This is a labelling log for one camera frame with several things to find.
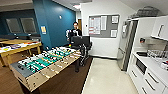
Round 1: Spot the black wheeled cart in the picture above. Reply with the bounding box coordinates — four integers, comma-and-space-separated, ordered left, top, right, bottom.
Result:
69, 35, 94, 66

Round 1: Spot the person in black clothes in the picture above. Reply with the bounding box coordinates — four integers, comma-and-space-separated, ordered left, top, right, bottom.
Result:
66, 21, 83, 44

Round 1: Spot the grey bulletin board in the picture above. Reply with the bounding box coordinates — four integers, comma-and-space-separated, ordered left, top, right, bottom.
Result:
87, 14, 120, 39

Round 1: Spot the stainless steel refrigerator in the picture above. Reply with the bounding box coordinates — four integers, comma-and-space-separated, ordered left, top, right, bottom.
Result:
116, 19, 138, 72

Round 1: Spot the yellow framed pillar sign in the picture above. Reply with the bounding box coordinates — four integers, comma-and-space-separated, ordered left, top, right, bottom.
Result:
40, 25, 48, 35

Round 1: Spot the green foosball table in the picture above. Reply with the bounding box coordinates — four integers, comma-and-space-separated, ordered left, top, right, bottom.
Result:
9, 45, 83, 93

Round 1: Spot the large interior glass window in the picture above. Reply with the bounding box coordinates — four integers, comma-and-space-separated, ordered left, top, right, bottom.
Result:
20, 17, 37, 34

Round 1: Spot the white microwave cabinet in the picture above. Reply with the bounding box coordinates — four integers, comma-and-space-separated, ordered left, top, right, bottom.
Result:
128, 56, 149, 91

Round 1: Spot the yellow air hockey table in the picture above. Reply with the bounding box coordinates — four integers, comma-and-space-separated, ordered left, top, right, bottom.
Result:
0, 39, 43, 66

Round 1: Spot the medium interior glass window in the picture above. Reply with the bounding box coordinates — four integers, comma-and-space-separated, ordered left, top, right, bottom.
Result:
5, 17, 23, 34

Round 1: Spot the white drawer unit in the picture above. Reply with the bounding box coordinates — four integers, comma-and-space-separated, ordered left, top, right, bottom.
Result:
141, 68, 168, 94

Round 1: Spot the wire basket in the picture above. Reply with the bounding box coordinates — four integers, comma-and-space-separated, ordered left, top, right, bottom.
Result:
135, 6, 160, 18

